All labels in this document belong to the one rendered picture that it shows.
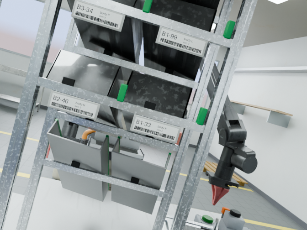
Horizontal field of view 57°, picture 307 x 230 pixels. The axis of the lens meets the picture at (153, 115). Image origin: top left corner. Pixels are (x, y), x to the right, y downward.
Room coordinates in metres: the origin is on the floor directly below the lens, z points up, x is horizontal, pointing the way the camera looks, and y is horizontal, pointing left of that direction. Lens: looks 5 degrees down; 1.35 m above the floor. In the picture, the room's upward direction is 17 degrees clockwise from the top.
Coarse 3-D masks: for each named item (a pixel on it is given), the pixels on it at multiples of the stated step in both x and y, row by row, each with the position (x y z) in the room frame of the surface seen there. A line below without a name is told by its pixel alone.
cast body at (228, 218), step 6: (234, 210) 0.75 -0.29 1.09; (228, 216) 0.72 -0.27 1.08; (234, 216) 0.73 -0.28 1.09; (240, 216) 0.74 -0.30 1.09; (222, 222) 0.75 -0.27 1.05; (228, 222) 0.72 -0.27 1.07; (234, 222) 0.72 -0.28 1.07; (240, 222) 0.72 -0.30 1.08; (222, 228) 0.74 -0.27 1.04; (228, 228) 0.71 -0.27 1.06; (234, 228) 0.72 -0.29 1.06; (240, 228) 0.72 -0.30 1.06
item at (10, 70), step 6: (0, 66) 5.95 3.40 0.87; (6, 66) 5.98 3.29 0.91; (12, 72) 6.01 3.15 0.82; (18, 72) 6.03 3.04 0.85; (24, 72) 6.06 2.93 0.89; (42, 90) 6.72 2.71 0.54; (0, 96) 6.15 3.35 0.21; (6, 96) 6.36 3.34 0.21; (18, 102) 6.11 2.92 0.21; (36, 102) 6.18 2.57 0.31
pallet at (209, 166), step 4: (208, 164) 6.06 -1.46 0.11; (212, 164) 6.18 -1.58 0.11; (216, 164) 6.30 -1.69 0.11; (204, 168) 5.73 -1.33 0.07; (208, 168) 5.66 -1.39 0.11; (212, 168) 5.77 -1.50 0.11; (236, 176) 5.71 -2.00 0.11; (236, 180) 5.36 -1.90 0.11; (240, 180) 5.50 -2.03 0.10; (240, 184) 5.50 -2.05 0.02
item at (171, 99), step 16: (128, 80) 0.57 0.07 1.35; (144, 80) 0.58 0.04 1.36; (160, 80) 0.58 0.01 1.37; (128, 96) 0.56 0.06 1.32; (144, 96) 0.56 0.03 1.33; (160, 96) 0.56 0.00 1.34; (176, 96) 0.56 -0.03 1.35; (128, 112) 0.59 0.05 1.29; (176, 112) 0.55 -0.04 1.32; (128, 128) 0.70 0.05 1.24; (144, 144) 0.80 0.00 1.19
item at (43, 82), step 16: (96, 0) 0.49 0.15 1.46; (144, 0) 0.67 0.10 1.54; (128, 16) 0.51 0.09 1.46; (144, 16) 0.50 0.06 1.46; (160, 16) 0.50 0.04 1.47; (192, 32) 0.50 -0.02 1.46; (208, 32) 0.51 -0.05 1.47; (80, 48) 0.66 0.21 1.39; (128, 64) 0.67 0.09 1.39; (48, 80) 0.49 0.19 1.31; (176, 80) 0.68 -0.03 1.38; (80, 96) 0.49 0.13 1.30; (96, 96) 0.49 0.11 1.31; (144, 112) 0.50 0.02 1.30; (160, 112) 0.50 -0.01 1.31; (96, 128) 0.66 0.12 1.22; (112, 128) 0.67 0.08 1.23; (192, 128) 0.51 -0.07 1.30; (160, 144) 0.68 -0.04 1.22
